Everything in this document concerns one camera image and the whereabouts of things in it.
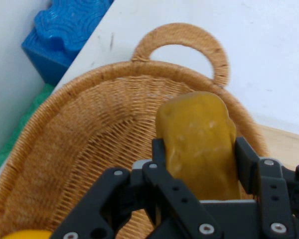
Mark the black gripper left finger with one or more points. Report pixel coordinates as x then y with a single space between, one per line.
164 189

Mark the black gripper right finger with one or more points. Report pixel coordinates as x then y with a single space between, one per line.
274 189

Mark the brown-yellow toy potato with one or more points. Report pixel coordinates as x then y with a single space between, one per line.
199 139

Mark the light wooden cutting board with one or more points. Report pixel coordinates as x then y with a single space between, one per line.
286 144

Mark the woven wicker basket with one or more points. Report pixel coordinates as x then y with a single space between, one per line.
89 129

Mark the yellow toy bell pepper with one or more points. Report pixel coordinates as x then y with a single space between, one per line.
27 235

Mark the green foam mat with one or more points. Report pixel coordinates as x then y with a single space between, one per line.
15 132

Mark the blue foam block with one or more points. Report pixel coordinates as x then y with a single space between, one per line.
59 32

